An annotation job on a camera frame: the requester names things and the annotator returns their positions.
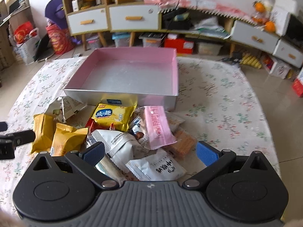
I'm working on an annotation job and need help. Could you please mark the orange pastry packet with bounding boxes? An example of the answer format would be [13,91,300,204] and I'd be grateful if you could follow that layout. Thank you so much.
[50,122,88,156]

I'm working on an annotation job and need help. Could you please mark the dark yellow snack packet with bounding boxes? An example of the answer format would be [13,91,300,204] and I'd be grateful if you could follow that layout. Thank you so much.
[31,114,55,154]

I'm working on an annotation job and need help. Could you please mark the orange wafer packet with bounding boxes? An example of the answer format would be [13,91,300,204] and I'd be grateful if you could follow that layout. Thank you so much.
[163,128,197,158]

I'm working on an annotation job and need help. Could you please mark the white grey snack bag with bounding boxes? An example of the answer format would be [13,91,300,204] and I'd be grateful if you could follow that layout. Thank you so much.
[92,130,144,173]

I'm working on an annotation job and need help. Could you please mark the white green snack bag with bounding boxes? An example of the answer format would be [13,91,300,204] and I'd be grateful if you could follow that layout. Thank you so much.
[44,96,86,123]

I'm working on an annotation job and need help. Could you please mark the white black-lettered snack packet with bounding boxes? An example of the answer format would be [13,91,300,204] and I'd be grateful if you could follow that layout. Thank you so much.
[126,149,186,181]

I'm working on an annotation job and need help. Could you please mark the yellow cracker packet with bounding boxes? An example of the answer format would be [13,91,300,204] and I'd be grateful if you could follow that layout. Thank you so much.
[91,103,137,132]

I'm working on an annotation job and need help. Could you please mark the pink snack packet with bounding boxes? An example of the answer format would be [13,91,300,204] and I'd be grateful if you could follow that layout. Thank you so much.
[144,106,177,150]

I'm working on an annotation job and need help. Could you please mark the floral tablecloth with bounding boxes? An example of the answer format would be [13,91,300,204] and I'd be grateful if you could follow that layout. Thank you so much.
[0,56,280,216]

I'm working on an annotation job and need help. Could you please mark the red gift bag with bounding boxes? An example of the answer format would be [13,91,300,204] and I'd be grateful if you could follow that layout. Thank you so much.
[46,24,75,55]

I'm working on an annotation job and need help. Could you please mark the pink and silver box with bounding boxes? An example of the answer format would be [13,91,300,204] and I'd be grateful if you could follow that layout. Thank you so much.
[64,47,179,111]

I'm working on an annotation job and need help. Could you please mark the red shoe box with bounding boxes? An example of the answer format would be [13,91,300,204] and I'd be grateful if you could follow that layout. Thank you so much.
[164,38,194,54]

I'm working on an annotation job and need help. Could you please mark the purple hat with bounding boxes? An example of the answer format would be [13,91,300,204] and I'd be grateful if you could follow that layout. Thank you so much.
[45,0,68,29]

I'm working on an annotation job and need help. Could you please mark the wooden cabinet with drawers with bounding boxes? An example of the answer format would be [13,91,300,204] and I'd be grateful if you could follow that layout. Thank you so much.
[62,0,302,68]

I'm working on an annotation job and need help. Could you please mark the black microwave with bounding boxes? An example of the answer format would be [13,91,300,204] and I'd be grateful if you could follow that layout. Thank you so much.
[283,14,303,50]

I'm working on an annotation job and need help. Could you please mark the oranges in bowl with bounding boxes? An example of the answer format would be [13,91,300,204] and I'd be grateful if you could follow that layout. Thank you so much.
[251,0,276,33]

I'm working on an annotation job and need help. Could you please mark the pink cloth runner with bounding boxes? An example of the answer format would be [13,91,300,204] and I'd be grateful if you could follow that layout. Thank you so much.
[143,0,257,25]

